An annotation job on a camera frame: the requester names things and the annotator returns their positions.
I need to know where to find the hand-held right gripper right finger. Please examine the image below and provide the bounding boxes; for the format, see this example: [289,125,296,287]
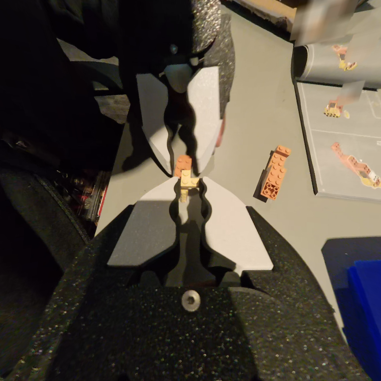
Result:
[200,176,274,272]

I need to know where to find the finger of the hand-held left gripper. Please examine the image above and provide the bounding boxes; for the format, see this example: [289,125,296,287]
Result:
[187,65,223,175]
[136,73,175,177]

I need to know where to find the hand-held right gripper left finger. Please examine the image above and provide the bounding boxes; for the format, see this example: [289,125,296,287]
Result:
[107,177,181,267]

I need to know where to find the small tan brick piece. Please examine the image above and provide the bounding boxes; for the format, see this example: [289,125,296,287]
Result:
[179,170,200,203]

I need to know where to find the long orange brick assembly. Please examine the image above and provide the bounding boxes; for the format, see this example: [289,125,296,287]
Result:
[260,145,292,201]

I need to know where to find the blue plastic bin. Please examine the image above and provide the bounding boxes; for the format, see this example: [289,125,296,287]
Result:
[321,237,381,381]

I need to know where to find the grey desk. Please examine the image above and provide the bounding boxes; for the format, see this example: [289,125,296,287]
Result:
[95,6,381,343]

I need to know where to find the person's left hand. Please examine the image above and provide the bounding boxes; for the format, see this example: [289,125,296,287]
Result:
[215,117,226,149]

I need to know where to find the grey instruction booklet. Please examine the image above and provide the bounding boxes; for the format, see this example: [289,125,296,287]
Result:
[293,42,381,203]

